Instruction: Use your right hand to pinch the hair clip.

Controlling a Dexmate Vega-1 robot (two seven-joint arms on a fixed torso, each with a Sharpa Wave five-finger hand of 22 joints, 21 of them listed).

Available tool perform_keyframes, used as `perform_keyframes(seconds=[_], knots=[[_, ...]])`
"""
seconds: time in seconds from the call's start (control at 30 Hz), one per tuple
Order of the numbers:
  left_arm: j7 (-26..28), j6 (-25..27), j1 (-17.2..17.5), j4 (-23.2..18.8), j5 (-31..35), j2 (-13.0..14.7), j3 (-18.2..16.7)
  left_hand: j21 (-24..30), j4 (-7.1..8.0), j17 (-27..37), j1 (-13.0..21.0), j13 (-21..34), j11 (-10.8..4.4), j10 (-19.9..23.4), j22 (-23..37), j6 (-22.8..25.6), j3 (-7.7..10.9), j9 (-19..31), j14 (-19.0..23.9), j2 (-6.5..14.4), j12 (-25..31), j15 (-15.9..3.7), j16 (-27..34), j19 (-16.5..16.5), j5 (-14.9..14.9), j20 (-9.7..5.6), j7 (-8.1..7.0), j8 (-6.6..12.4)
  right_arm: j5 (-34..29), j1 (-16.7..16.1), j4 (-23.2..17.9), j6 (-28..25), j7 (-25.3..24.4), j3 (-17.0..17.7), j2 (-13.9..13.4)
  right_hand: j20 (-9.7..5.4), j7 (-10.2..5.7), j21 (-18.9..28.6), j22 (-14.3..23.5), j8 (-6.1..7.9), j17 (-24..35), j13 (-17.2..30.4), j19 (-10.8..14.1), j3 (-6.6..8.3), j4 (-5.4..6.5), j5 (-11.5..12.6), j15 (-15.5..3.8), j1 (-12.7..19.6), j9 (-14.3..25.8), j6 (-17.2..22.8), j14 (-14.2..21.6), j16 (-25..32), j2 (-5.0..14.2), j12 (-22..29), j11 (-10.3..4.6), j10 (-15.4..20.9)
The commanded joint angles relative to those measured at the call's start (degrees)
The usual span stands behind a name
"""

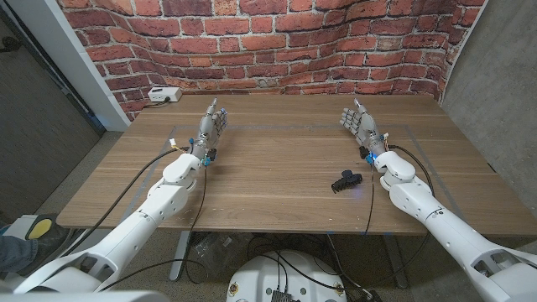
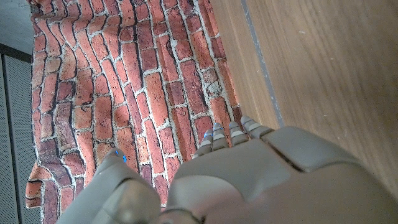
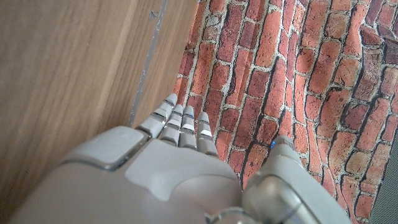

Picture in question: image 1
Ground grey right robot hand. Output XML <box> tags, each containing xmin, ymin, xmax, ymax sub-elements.
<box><xmin>339</xmin><ymin>97</ymin><xmax>389</xmax><ymax>160</ymax></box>

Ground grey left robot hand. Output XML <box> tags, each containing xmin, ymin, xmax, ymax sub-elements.
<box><xmin>189</xmin><ymin>96</ymin><xmax>230</xmax><ymax>163</ymax></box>

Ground black claw hair clip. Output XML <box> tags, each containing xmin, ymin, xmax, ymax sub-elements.
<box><xmin>331</xmin><ymin>169</ymin><xmax>363</xmax><ymax>194</ymax></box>

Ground white power strip box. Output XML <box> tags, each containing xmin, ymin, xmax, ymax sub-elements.
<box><xmin>147</xmin><ymin>86</ymin><xmax>184</xmax><ymax>104</ymax></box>

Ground red brick printed backdrop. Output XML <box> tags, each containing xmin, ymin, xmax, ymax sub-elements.
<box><xmin>56</xmin><ymin>0</ymin><xmax>490</xmax><ymax>122</ymax></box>

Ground clear plastic bag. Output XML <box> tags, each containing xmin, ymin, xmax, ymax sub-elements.
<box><xmin>195</xmin><ymin>234</ymin><xmax>248</xmax><ymax>269</ymax></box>

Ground grey metal table leg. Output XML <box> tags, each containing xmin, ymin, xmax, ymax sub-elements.
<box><xmin>381</xmin><ymin>234</ymin><xmax>409</xmax><ymax>289</ymax></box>
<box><xmin>169</xmin><ymin>230</ymin><xmax>192</xmax><ymax>281</ymax></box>

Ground white robot torso base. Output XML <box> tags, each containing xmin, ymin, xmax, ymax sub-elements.
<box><xmin>226</xmin><ymin>250</ymin><xmax>348</xmax><ymax>302</ymax></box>

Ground yellow black foot pedal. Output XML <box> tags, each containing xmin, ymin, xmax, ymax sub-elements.
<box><xmin>24</xmin><ymin>214</ymin><xmax>60</xmax><ymax>242</ymax></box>

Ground white robot torso rim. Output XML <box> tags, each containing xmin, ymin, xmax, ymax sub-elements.
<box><xmin>0</xmin><ymin>291</ymin><xmax>169</xmax><ymax>302</ymax></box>

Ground person in blue jeans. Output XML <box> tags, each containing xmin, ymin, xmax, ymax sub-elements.
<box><xmin>0</xmin><ymin>224</ymin><xmax>79</xmax><ymax>280</ymax></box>

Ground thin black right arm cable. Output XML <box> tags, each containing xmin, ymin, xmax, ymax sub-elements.
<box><xmin>363</xmin><ymin>163</ymin><xmax>375</xmax><ymax>236</ymax></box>

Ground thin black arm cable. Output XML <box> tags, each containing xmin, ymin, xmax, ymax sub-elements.
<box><xmin>98</xmin><ymin>165</ymin><xmax>209</xmax><ymax>293</ymax></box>
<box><xmin>363</xmin><ymin>163</ymin><xmax>375</xmax><ymax>236</ymax></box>

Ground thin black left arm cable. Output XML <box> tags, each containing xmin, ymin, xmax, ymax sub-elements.
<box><xmin>98</xmin><ymin>165</ymin><xmax>209</xmax><ymax>293</ymax></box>

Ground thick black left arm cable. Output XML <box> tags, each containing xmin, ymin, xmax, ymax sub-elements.
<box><xmin>62</xmin><ymin>146</ymin><xmax>192</xmax><ymax>258</ymax></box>

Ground black floor cable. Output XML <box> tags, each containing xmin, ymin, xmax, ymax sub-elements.
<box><xmin>247</xmin><ymin>234</ymin><xmax>378</xmax><ymax>301</ymax></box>

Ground white wall column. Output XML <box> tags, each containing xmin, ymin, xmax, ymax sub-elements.
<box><xmin>8</xmin><ymin>0</ymin><xmax>131</xmax><ymax>132</ymax></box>

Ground black door handle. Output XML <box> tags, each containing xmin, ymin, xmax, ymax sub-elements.
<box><xmin>0</xmin><ymin>36</ymin><xmax>22</xmax><ymax>54</ymax></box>

